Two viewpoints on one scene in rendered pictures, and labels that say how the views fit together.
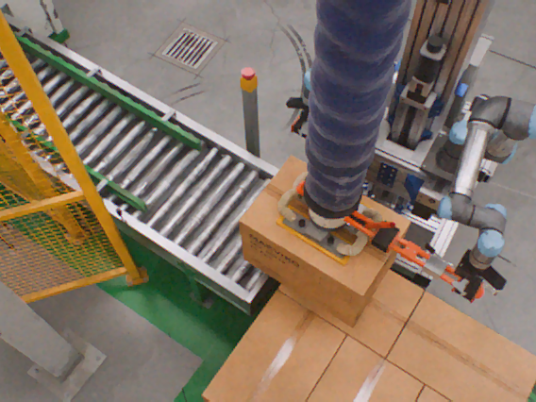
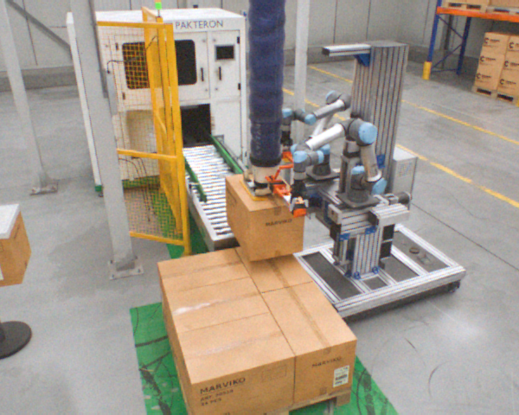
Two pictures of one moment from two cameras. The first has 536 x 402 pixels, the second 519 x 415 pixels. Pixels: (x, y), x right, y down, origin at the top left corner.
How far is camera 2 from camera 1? 249 cm
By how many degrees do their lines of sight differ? 41
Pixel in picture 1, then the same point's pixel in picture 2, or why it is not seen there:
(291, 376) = (204, 276)
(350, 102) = (254, 60)
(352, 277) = (252, 205)
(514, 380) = (327, 336)
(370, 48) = (257, 23)
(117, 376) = (140, 282)
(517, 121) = (355, 126)
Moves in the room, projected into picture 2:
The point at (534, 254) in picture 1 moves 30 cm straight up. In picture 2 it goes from (438, 353) to (445, 321)
